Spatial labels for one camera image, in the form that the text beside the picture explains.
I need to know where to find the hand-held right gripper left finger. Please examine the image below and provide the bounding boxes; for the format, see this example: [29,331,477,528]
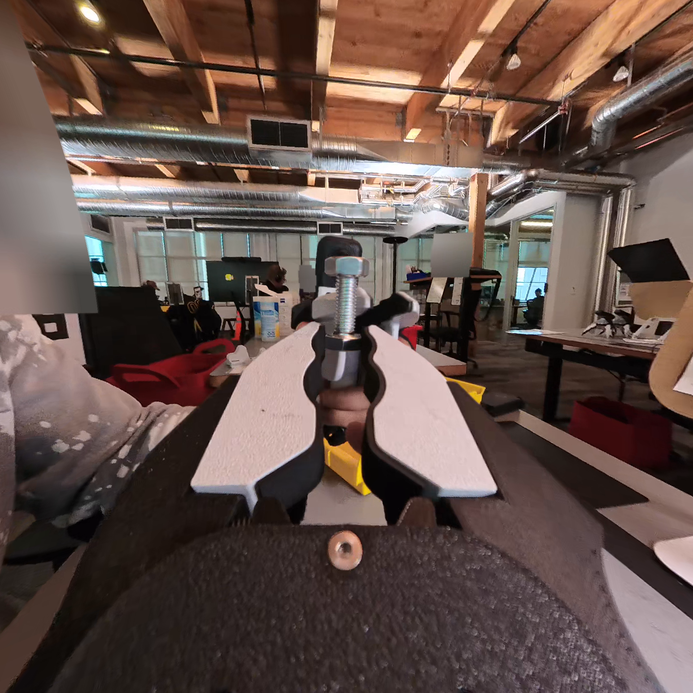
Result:
[190,322,327,498]

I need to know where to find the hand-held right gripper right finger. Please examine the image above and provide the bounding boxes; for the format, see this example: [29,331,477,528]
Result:
[361,324,499,498]

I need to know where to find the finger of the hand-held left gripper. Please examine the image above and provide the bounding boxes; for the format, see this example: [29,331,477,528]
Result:
[357,291,421,347]
[311,287,374,388]

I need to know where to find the silver hex bolt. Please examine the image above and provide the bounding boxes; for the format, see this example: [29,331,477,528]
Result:
[324,256,370,337]

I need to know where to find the person's left forearm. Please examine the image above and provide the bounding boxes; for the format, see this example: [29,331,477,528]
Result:
[0,315,196,528]

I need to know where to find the white tissue box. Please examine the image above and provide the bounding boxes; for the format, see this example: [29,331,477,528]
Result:
[253,284,296,339]

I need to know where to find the black standing desk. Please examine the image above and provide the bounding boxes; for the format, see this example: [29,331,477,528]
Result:
[403,269,501,363]

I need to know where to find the black rectangular device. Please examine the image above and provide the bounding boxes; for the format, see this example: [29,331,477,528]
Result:
[482,391,526,418]

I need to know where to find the yellow plastic bin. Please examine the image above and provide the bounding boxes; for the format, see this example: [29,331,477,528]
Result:
[324,377,486,496]

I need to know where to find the black jacket yellow print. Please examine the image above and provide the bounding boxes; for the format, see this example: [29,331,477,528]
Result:
[165,295,223,353]

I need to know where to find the ceiling vent grille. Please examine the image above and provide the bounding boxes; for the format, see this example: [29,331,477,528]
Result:
[247,115,313,152]

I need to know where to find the large black panel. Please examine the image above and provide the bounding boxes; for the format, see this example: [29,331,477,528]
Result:
[80,286,182,374]

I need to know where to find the wooden desk black legs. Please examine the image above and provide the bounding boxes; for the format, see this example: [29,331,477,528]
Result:
[506,329,667,423]

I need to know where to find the red box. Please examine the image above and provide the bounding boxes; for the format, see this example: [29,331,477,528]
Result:
[568,397,673,471]

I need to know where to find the white black marker board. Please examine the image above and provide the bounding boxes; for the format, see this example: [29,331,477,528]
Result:
[32,313,87,365]

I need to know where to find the black silver desk tools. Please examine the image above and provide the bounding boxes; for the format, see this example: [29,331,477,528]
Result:
[582,310,634,339]

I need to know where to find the white tablet stand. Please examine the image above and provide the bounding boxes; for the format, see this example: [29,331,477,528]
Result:
[631,317,675,342]

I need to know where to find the wooden poster board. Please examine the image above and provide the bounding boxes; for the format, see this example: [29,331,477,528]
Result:
[648,317,693,420]

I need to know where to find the small black panel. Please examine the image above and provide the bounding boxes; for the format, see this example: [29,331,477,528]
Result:
[606,238,691,283]

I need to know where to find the small wooden board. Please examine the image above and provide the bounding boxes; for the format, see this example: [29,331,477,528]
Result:
[628,280,693,320]

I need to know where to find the slim silver ventilation duct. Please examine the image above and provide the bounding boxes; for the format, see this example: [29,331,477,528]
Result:
[146,217,401,236]

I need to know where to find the black wall screen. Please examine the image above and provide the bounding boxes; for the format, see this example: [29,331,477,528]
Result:
[206,260,279,304]

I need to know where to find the wooden support post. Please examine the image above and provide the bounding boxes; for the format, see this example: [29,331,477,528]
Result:
[469,173,489,269]

